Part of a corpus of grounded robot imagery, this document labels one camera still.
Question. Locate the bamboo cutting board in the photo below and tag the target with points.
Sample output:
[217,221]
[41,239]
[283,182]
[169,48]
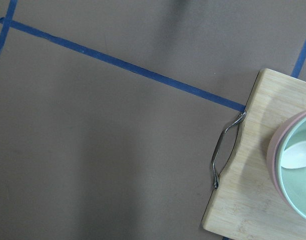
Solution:
[246,204]

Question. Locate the pink bowl under green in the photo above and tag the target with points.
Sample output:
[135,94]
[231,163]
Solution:
[273,147]

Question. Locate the white plastic spoon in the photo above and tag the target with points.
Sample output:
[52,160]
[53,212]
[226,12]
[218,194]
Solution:
[294,156]

